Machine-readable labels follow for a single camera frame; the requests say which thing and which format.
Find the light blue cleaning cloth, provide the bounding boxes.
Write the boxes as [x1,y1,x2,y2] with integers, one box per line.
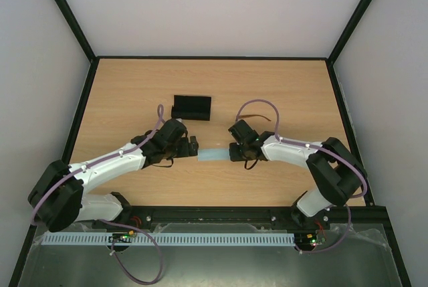
[197,148,230,161]

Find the brown translucent sunglasses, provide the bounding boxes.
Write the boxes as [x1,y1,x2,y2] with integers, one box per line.
[236,114,272,122]

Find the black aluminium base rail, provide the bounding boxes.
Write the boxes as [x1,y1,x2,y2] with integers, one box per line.
[35,203,389,231]

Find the left controller board with leds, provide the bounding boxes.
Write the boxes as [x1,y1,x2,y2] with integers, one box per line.
[107,231,138,244]

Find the light blue slotted cable duct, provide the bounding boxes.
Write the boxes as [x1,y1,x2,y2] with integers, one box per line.
[40,232,295,247]

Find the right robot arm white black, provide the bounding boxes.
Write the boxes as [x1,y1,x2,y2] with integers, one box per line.
[228,120,367,228]

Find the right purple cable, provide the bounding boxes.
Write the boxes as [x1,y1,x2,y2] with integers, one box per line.
[235,99,368,256]

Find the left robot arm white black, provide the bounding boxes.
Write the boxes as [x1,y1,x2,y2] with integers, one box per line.
[27,118,199,232]

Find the black sunglasses case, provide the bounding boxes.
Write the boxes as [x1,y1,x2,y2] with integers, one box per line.
[171,95,211,121]

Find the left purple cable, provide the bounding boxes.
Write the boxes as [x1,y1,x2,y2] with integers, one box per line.
[30,103,165,284]

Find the right controller board with leds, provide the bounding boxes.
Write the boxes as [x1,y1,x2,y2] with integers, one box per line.
[294,231,326,249]

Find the purple cable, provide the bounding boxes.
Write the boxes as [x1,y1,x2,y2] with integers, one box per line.
[235,99,368,256]
[30,103,165,284]

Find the controller board with leds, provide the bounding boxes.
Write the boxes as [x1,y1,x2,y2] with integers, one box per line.
[107,231,138,244]
[294,231,326,249]

